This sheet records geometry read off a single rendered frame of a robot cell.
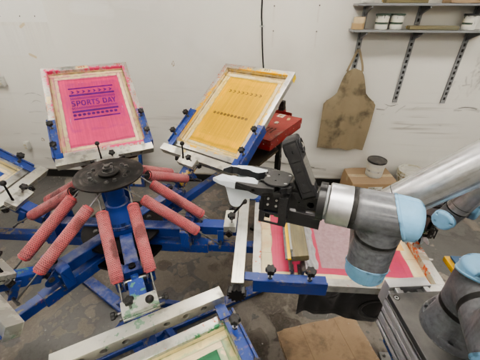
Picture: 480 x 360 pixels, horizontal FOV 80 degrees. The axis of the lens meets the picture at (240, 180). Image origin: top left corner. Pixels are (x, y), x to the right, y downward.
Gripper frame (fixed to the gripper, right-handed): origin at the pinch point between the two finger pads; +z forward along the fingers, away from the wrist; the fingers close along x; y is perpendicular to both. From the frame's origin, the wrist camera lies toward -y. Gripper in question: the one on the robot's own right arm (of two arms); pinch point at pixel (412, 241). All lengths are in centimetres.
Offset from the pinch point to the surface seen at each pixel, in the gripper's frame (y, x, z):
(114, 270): 35, -130, -11
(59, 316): -8, -217, 98
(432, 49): -200, 86, -59
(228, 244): 2, -90, 6
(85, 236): 10, -157, -3
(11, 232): 1, -205, 6
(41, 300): 39, -163, 6
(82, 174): 2, -154, -33
